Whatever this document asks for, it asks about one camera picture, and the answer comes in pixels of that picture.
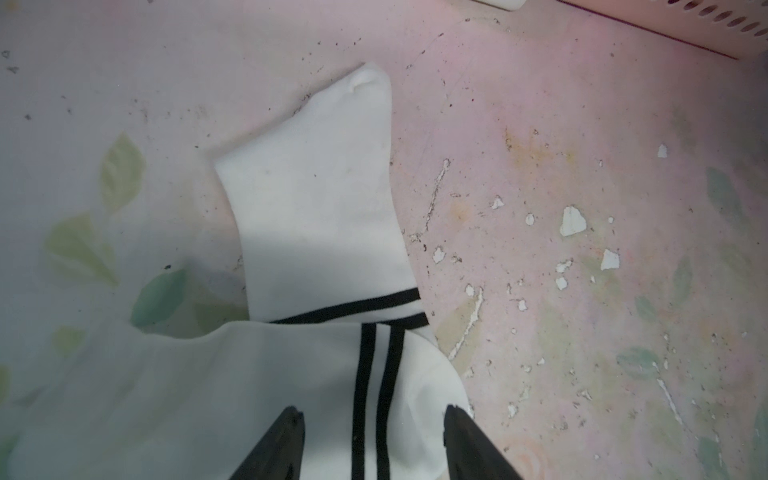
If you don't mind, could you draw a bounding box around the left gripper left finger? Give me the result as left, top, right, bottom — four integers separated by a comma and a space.
230, 406, 305, 480

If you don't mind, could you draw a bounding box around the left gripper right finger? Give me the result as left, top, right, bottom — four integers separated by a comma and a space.
443, 405, 522, 480

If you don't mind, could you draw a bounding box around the pink plastic basket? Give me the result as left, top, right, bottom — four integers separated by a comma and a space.
565, 0, 767, 59

